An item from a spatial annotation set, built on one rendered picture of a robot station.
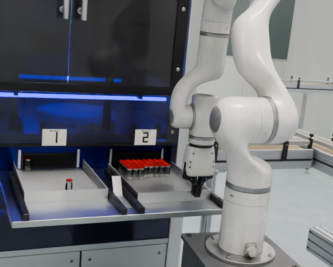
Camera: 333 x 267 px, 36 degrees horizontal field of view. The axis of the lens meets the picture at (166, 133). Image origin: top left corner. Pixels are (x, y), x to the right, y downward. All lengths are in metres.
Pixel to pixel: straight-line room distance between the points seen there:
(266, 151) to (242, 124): 1.08
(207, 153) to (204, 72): 0.27
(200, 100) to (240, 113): 0.36
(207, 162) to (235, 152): 0.39
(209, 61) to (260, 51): 0.27
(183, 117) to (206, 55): 0.20
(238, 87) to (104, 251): 5.62
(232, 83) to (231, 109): 6.12
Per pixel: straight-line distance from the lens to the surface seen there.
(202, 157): 1.65
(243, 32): 1.37
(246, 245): 1.39
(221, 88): 7.31
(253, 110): 1.28
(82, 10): 1.76
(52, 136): 1.85
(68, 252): 2.02
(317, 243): 2.58
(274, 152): 2.36
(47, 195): 1.63
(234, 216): 1.37
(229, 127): 1.26
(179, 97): 1.57
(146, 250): 2.11
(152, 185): 1.84
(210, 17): 1.57
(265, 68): 1.35
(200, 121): 1.61
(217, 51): 1.57
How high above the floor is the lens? 1.45
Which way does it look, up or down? 12 degrees down
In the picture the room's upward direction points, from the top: 5 degrees clockwise
